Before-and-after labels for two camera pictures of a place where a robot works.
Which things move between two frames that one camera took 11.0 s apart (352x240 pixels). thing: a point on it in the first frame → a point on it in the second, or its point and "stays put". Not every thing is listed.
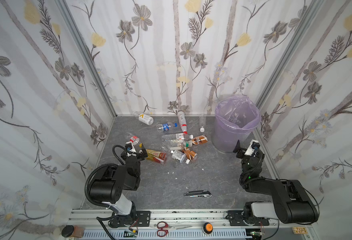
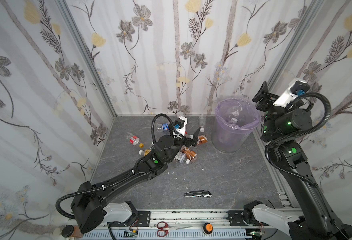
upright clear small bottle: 202,121 stays put
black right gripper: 244,151 → 267,98
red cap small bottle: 134,139 stays put
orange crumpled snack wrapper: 200,139 stays put
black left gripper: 135,154 → 186,140
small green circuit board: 129,233 stays put
